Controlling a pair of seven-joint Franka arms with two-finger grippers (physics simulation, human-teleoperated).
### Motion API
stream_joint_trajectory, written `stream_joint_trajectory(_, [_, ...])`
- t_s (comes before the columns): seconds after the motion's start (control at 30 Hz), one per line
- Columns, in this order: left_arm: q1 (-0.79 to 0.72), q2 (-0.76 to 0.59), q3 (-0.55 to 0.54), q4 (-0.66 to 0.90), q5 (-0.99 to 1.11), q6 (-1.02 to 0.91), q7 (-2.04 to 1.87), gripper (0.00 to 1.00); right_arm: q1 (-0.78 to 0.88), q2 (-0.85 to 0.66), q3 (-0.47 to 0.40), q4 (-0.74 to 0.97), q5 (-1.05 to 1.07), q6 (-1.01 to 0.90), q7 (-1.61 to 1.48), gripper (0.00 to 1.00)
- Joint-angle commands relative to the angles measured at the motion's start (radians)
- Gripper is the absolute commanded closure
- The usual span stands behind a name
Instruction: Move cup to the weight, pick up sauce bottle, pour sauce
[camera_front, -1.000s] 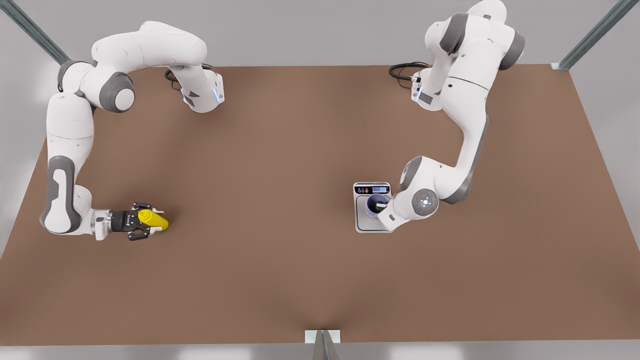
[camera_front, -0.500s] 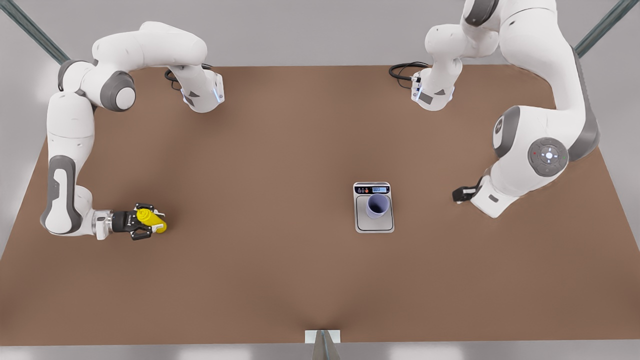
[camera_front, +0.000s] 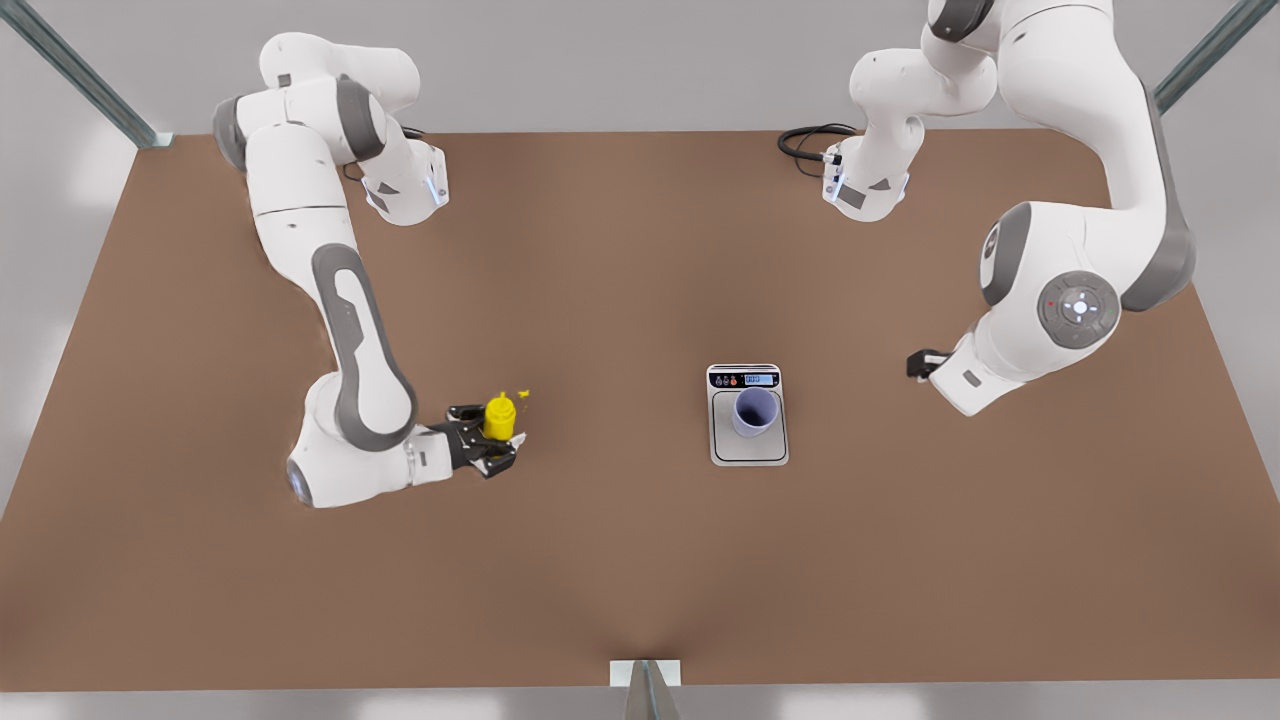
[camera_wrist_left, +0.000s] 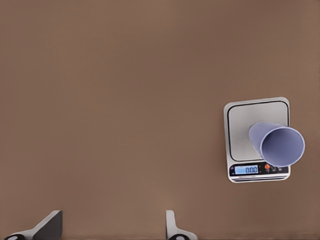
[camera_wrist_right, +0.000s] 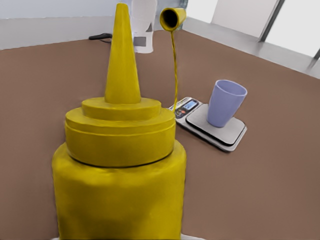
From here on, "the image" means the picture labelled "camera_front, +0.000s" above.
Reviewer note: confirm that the yellow sauce bottle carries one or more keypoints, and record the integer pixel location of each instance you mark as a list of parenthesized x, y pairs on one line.
[(500, 414)]

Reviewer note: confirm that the lavender cup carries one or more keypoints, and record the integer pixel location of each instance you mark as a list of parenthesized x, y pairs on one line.
[(755, 411)]

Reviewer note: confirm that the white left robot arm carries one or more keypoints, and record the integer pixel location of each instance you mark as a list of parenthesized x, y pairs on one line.
[(1090, 250)]

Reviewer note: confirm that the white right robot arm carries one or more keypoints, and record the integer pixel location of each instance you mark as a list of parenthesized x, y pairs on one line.
[(300, 210)]

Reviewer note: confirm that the silver kitchen scale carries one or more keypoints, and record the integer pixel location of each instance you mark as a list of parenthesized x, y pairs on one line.
[(748, 415)]

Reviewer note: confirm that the silver frame post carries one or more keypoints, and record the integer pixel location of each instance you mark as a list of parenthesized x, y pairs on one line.
[(1200, 50), (647, 688), (80, 72)]

